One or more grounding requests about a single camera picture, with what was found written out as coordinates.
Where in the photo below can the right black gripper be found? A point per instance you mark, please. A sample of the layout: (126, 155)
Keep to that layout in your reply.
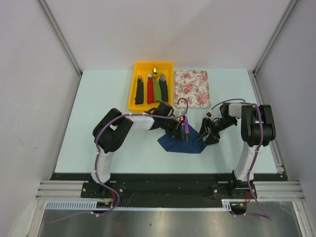
(213, 138)

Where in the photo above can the yellow plastic bin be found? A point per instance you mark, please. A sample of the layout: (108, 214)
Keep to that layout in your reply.
(144, 68)

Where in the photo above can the dark blue paper napkin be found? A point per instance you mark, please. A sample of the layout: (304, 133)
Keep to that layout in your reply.
(181, 146)

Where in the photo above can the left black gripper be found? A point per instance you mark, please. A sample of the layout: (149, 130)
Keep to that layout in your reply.
(177, 128)

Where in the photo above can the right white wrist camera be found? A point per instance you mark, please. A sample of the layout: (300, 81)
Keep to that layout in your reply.
(210, 115)

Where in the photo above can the black napkin roll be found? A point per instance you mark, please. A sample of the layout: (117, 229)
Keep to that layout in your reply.
(139, 98)
(163, 88)

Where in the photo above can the green napkin roll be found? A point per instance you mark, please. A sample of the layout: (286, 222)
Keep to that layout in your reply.
(157, 91)

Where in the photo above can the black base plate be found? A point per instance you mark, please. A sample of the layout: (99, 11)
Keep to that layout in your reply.
(168, 190)

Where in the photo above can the iridescent rainbow spoon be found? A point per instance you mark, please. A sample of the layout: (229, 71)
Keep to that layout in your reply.
(182, 122)

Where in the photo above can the iridescent rainbow knife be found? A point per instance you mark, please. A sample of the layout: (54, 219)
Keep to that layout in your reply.
(186, 129)

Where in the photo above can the black napkin roll left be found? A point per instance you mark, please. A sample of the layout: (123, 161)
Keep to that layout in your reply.
(139, 98)

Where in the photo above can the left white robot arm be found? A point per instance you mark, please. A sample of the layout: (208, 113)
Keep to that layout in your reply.
(111, 132)

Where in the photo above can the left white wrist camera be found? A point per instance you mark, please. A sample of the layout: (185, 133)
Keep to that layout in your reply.
(178, 112)

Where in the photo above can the black napkin roll right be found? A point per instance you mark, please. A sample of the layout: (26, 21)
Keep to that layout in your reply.
(163, 88)

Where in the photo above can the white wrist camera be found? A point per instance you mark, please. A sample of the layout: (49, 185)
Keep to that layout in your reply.
(178, 112)
(210, 115)

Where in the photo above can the white slotted cable duct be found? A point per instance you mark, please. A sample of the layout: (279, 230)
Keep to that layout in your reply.
(78, 205)

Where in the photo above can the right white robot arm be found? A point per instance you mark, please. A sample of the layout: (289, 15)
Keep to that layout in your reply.
(257, 131)

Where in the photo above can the gold spoon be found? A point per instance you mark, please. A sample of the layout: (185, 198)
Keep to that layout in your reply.
(155, 73)

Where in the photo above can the red napkin roll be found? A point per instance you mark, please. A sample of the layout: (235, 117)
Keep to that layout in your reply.
(150, 91)

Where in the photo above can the floral rectangular tray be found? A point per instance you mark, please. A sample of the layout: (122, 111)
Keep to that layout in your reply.
(193, 85)

